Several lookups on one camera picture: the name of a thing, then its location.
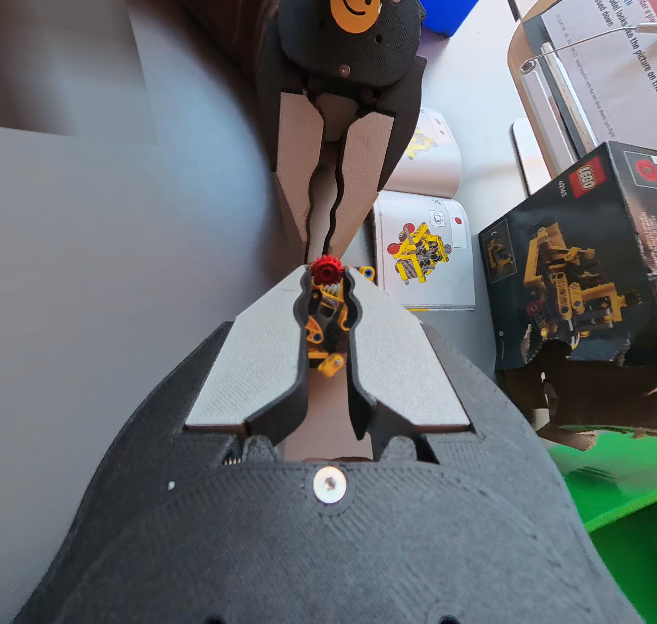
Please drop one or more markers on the lego instruction booklet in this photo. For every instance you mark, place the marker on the lego instruction booklet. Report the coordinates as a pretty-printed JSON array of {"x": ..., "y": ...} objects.
[{"x": 426, "y": 254}]

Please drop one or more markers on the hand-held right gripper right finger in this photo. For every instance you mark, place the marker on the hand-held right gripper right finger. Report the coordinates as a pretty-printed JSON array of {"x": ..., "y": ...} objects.
[{"x": 405, "y": 372}]

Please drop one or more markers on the task instruction sign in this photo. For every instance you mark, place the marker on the task instruction sign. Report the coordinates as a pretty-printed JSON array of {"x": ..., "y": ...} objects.
[{"x": 590, "y": 59}]

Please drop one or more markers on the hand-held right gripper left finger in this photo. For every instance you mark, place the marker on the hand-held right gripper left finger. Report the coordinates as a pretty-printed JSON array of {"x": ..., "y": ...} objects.
[{"x": 251, "y": 372}]

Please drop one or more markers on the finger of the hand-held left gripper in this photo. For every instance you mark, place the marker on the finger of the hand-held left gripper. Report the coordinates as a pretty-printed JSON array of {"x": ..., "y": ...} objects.
[
  {"x": 369, "y": 147},
  {"x": 297, "y": 147}
]

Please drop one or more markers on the red lego gear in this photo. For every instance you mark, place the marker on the red lego gear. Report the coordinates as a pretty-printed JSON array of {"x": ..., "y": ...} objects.
[{"x": 327, "y": 269}]

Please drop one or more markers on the dark lego box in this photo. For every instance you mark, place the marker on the dark lego box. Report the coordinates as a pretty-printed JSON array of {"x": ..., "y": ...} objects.
[{"x": 564, "y": 254}]

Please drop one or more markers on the person's left forearm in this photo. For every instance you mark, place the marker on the person's left forearm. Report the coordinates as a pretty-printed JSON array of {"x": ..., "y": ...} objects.
[{"x": 226, "y": 8}]

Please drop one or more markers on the yellow lego bulldozer model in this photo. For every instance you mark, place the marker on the yellow lego bulldozer model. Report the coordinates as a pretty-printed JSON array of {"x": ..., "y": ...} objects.
[{"x": 323, "y": 326}]

